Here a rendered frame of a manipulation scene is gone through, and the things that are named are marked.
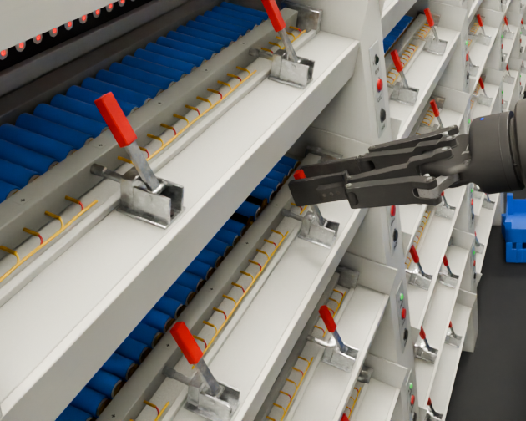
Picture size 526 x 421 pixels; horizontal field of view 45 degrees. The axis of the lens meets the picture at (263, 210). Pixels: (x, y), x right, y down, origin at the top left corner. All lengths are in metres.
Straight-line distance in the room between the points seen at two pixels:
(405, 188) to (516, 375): 1.34
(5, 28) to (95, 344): 0.18
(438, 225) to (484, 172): 0.87
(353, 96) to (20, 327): 0.56
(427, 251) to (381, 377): 0.39
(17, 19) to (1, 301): 0.15
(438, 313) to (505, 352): 0.48
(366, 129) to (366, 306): 0.26
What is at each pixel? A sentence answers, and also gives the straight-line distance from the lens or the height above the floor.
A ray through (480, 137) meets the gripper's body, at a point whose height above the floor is 1.08.
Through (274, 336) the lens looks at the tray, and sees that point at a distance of 0.62.
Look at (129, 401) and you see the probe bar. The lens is 0.53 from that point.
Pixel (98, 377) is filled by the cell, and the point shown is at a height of 0.99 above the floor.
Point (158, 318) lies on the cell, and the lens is 0.60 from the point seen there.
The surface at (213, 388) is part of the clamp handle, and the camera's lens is 0.54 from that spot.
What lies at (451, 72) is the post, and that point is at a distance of 1.54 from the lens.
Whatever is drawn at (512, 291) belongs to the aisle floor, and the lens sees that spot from 2.19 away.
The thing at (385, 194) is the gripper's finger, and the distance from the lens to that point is 0.62.
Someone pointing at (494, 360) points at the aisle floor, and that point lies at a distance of 1.95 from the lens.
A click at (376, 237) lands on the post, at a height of 0.84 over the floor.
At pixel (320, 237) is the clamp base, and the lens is 0.73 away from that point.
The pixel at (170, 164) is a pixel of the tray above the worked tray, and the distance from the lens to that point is 0.50.
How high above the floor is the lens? 1.33
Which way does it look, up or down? 28 degrees down
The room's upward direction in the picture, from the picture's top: 12 degrees counter-clockwise
